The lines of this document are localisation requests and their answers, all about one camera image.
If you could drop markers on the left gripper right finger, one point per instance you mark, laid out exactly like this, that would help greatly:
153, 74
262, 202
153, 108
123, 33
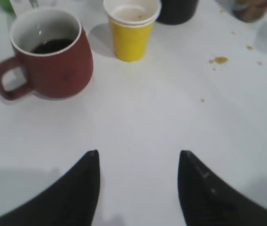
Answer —
206, 200

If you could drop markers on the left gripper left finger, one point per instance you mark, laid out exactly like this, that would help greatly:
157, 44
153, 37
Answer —
70, 201

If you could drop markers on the dark red ceramic mug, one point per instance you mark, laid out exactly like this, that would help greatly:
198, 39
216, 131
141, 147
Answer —
51, 45

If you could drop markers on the brown Nescafe coffee bottle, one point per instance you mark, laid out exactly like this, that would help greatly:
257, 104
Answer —
249, 11

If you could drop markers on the yellow paper cup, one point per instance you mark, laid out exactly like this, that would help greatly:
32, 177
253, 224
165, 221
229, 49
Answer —
131, 23

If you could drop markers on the black mug front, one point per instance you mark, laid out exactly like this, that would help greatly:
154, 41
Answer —
175, 12

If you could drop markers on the white yogurt drink bottle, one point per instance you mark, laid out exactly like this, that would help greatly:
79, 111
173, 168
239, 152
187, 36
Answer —
22, 6

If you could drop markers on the green soda bottle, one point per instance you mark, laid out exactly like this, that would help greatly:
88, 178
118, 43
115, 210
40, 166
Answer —
7, 7

